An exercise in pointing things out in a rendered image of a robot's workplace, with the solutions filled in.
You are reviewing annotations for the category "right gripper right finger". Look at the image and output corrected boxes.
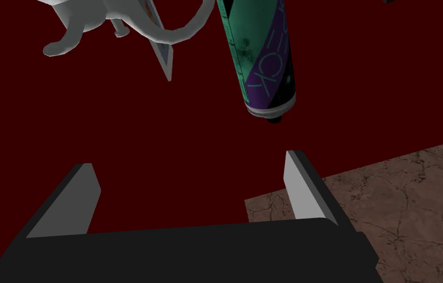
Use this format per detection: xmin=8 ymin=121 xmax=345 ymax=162
xmin=283 ymin=149 xmax=357 ymax=232

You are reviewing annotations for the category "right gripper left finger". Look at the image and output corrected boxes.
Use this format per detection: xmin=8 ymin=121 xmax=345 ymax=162
xmin=16 ymin=163 xmax=102 ymax=239

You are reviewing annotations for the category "green and purple spray can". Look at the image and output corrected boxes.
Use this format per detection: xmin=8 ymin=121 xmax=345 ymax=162
xmin=215 ymin=0 xmax=296 ymax=123

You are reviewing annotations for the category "white animal figurine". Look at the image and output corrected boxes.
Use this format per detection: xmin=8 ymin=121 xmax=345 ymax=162
xmin=37 ymin=0 xmax=216 ymax=57

